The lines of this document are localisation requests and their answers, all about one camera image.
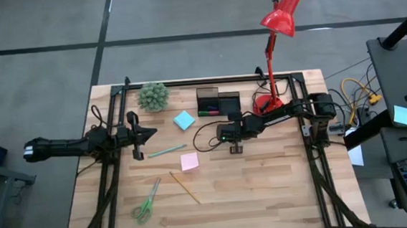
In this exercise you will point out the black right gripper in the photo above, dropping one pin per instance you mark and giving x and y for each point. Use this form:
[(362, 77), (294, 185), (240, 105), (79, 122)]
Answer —
[(233, 131)]

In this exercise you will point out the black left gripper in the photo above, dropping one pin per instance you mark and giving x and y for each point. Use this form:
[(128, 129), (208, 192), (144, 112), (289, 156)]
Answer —
[(136, 136)]

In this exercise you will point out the teal pen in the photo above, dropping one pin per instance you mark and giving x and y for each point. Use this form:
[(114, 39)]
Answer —
[(166, 151)]

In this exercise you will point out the light blue sticky note pad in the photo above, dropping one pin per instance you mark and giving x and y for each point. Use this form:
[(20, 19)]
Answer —
[(184, 120)]

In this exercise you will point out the pink sticky note pad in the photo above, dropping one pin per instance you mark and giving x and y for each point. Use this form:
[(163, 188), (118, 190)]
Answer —
[(189, 161)]

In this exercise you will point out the yellow wooden pencil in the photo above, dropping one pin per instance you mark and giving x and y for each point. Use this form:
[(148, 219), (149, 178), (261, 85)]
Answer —
[(185, 188)]

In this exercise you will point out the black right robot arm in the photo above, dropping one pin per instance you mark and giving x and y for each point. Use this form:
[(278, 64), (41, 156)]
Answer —
[(279, 117)]

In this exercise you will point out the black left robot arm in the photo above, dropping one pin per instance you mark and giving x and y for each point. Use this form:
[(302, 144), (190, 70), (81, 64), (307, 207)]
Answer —
[(62, 145)]

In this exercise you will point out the black mesh desk organizer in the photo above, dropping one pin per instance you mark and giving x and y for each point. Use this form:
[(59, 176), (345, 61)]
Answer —
[(229, 103)]

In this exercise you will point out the green plant in white pot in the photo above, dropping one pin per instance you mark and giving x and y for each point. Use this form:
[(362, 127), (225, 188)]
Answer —
[(153, 97)]

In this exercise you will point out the white paper sheet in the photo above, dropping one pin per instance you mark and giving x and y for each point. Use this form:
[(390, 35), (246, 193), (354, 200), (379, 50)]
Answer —
[(356, 155)]

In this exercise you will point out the red desk lamp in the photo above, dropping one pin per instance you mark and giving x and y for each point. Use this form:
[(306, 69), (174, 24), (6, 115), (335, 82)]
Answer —
[(279, 15)]

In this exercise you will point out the black stand beam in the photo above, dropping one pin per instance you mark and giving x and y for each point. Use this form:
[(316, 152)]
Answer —
[(368, 129)]

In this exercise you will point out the light blue paper note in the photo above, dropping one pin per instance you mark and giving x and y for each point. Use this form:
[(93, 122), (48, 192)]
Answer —
[(404, 116)]

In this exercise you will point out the black pole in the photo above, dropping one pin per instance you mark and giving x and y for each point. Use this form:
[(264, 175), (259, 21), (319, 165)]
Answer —
[(403, 24)]

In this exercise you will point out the black metal table frame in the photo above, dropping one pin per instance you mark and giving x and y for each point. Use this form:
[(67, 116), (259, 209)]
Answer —
[(296, 76)]

